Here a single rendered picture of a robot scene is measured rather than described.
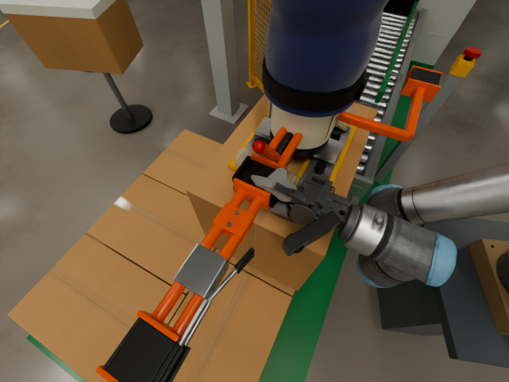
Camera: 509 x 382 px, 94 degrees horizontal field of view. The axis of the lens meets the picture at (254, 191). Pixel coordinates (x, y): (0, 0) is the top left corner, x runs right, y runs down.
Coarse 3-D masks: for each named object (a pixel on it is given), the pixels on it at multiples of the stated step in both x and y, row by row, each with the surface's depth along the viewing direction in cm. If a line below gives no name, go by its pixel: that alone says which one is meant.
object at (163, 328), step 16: (144, 320) 35; (128, 336) 34; (144, 336) 34; (160, 336) 34; (176, 336) 34; (128, 352) 32; (144, 352) 32; (160, 352) 32; (112, 368) 32; (128, 368) 32; (144, 368) 32
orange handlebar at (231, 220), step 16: (416, 96) 66; (416, 112) 63; (368, 128) 61; (384, 128) 59; (272, 144) 56; (288, 144) 57; (288, 160) 54; (240, 192) 49; (224, 208) 46; (256, 208) 47; (224, 224) 44; (240, 224) 44; (208, 240) 43; (240, 240) 44; (224, 256) 41; (176, 288) 38; (160, 304) 37; (192, 304) 37; (160, 320) 36
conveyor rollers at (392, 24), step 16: (384, 16) 236; (400, 16) 237; (384, 32) 222; (400, 32) 219; (384, 48) 209; (368, 64) 192; (384, 64) 194; (400, 64) 191; (368, 80) 184; (368, 96) 175; (384, 96) 170; (368, 144) 145
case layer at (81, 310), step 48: (192, 144) 146; (144, 192) 127; (96, 240) 113; (144, 240) 113; (192, 240) 113; (48, 288) 102; (96, 288) 102; (144, 288) 102; (240, 288) 102; (288, 288) 102; (48, 336) 92; (96, 336) 92; (192, 336) 92; (240, 336) 92
